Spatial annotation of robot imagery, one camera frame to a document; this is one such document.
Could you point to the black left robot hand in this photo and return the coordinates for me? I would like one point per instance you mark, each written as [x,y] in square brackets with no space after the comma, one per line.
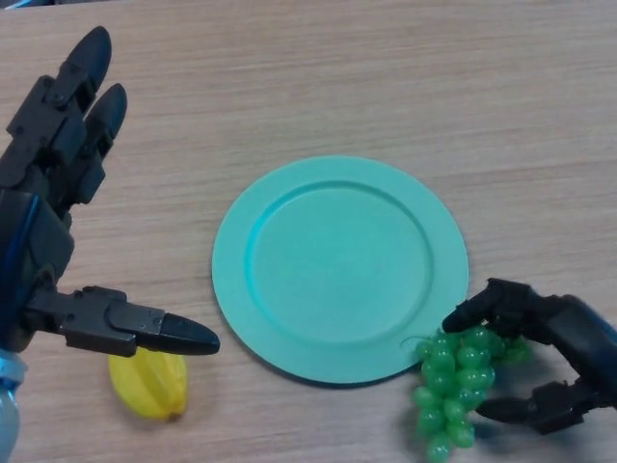
[41,241]

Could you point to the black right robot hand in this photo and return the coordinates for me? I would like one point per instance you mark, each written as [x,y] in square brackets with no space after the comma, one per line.
[588,342]

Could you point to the green plastic grape bunch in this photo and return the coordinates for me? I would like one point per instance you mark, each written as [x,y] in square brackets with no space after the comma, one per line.
[448,386]

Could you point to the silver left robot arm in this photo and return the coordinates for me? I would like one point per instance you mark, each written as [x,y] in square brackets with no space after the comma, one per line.
[7,419]

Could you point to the round teal plate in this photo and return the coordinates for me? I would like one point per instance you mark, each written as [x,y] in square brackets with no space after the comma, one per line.
[337,270]

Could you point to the yellow starfruit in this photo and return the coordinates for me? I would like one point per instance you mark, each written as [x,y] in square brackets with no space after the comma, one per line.
[149,390]

